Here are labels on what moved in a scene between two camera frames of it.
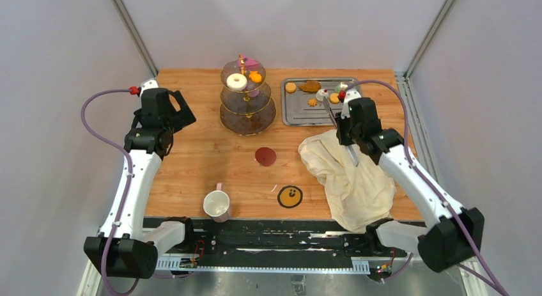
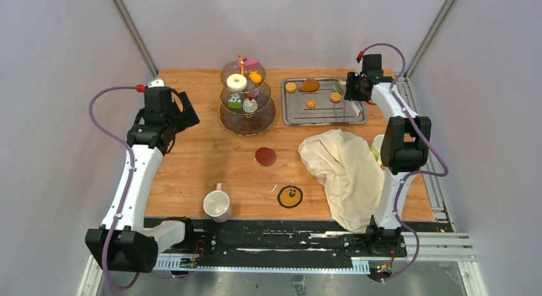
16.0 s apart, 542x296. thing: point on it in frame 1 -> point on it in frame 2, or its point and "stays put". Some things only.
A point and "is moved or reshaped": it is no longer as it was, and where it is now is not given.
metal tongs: [349, 148] is moved or reshaped
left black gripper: [183, 117] stays put
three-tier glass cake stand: [247, 109] stays put
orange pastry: [255, 77] stays put
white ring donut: [236, 82] stays put
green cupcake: [341, 87] stays put
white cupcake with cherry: [321, 93] -> [250, 105]
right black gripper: [342, 140] -> [352, 78]
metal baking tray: [313, 101] stays put
